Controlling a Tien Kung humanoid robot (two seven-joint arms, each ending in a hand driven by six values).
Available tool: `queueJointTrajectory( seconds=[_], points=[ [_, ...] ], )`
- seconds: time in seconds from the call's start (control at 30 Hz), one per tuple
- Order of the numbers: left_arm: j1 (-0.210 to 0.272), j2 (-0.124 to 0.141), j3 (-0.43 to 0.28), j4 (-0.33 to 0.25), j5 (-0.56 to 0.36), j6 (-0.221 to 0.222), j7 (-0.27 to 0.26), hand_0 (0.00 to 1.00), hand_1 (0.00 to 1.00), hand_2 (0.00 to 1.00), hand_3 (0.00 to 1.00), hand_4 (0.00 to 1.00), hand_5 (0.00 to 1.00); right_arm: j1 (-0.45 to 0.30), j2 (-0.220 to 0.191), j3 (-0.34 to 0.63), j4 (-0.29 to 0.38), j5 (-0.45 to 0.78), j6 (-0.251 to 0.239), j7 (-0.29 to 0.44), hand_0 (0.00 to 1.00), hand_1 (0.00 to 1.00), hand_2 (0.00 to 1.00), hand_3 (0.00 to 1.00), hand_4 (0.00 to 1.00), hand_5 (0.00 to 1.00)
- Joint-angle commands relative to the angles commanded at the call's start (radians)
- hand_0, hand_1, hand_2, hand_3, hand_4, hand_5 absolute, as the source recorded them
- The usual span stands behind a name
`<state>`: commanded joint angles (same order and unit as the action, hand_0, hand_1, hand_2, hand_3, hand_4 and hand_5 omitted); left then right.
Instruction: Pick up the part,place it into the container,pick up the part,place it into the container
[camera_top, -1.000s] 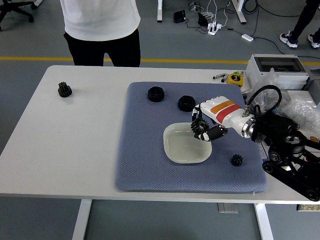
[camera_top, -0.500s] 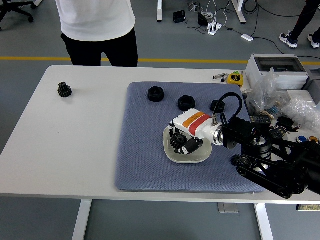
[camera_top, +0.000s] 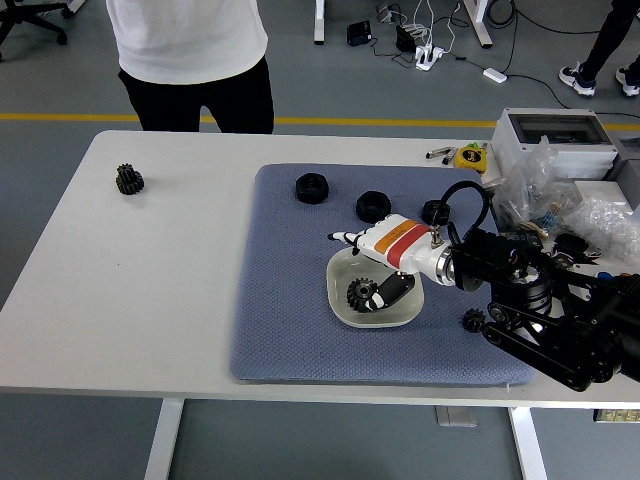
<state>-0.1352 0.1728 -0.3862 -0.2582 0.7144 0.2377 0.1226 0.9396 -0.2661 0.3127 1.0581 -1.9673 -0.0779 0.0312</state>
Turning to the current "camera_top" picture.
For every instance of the clear plastic bag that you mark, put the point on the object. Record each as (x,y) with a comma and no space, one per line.
(530,190)

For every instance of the black digital display module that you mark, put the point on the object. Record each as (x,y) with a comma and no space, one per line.
(522,237)

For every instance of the blue-grey padded mat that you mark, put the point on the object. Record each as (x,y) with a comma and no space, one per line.
(290,300)

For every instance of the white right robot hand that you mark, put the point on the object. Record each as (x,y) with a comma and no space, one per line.
(400,245)

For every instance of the black electronic device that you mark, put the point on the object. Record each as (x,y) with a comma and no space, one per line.
(405,39)

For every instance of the black double gear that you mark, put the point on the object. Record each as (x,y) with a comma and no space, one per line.
(129,181)

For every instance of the white flat box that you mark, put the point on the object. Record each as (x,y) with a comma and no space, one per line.
(600,190)

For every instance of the grey electrical enclosure box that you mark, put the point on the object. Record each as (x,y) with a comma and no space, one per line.
(550,125)

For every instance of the large black gear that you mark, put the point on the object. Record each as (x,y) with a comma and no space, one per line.
(359,295)

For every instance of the yellow tape measure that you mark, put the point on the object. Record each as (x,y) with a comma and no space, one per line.
(470,157)

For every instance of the small black gear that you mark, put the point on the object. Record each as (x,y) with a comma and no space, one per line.
(471,319)

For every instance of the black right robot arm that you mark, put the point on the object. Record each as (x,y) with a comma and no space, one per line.
(530,300)

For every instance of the large black hex nut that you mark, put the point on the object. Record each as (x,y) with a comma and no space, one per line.
(311,189)

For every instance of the white power brick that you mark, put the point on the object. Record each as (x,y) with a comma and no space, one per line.
(495,75)

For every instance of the white power strip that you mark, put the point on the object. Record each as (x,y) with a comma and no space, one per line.
(429,57)

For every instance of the green terminal strip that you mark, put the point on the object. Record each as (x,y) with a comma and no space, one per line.
(617,415)

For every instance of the medium black hex nut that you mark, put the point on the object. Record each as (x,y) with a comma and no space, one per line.
(372,206)

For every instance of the small black hex nut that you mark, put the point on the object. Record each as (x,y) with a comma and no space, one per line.
(430,212)

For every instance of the person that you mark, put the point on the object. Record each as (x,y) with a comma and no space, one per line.
(190,40)
(607,35)

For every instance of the black plastic part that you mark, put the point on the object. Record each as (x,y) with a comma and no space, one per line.
(570,245)

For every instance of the clear bubble wrap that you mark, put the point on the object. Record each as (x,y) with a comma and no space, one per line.
(607,225)

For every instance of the grey floor socket plate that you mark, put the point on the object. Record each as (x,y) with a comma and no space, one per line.
(455,416)

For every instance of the white square dish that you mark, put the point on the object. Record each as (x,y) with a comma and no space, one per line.
(340,280)

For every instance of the grey plastic box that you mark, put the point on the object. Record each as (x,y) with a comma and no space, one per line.
(627,155)

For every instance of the black office chair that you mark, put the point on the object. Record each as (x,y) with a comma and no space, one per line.
(27,20)

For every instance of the silver black marker pen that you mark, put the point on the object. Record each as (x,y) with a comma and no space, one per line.
(437,152)

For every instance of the white desk leg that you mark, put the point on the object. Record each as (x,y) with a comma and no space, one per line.
(319,22)
(480,25)

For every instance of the white table leg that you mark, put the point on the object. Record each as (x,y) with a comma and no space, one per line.
(164,440)
(530,445)

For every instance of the black power adapter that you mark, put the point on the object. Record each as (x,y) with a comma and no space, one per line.
(359,33)

